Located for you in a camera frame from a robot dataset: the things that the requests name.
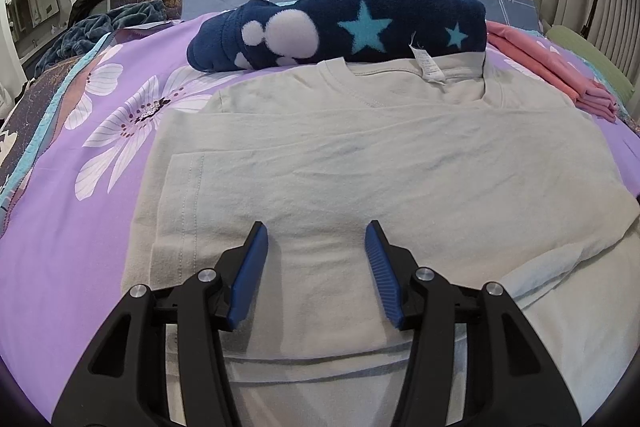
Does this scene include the grey long-sleeve shirt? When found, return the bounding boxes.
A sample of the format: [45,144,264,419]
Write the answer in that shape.
[122,53,639,426]

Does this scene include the purple floral bed sheet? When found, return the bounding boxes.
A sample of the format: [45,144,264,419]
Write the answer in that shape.
[1,20,639,417]

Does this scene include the dark patterned quilt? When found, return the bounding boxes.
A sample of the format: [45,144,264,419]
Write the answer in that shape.
[0,56,80,187]

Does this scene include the folded pink garment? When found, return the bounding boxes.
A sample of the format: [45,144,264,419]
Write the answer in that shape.
[486,20,618,122]

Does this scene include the green pillow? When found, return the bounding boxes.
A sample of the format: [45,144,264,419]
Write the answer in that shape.
[546,25,634,106]

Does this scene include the teal fuzzy blanket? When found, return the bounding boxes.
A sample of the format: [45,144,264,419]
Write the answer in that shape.
[34,0,167,78]

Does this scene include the navy star fleece blanket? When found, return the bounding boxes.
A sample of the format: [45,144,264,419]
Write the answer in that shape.
[186,0,487,72]

